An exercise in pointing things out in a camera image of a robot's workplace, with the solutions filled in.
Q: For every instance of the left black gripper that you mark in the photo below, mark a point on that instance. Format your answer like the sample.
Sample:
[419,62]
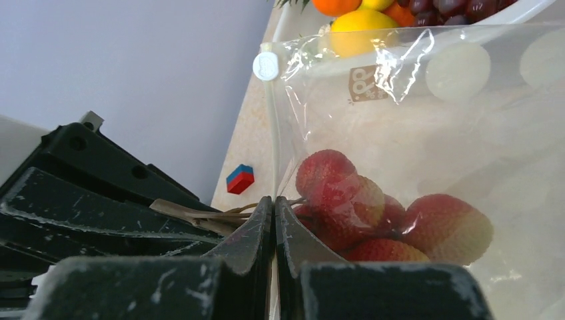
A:
[72,191]

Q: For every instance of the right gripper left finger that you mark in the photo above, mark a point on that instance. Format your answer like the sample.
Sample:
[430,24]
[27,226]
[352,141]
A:
[231,281]

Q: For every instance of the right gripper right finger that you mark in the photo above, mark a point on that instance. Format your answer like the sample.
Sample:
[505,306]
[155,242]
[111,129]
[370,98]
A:
[316,283]

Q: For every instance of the clear zip top bag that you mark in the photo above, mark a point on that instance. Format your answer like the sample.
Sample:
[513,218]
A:
[476,112]

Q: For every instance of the orange persimmon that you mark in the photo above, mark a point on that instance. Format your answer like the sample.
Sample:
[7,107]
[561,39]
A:
[335,8]

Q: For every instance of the red blue block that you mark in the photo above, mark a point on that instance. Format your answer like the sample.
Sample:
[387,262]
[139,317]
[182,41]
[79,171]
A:
[240,179]

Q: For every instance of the yellow lemon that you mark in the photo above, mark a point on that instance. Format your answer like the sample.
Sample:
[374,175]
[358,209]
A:
[362,31]

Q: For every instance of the green pineapple crown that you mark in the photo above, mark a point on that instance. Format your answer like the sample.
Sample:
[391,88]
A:
[300,3]

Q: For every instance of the purple grape bunch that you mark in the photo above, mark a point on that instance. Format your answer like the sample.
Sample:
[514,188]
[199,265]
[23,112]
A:
[423,13]

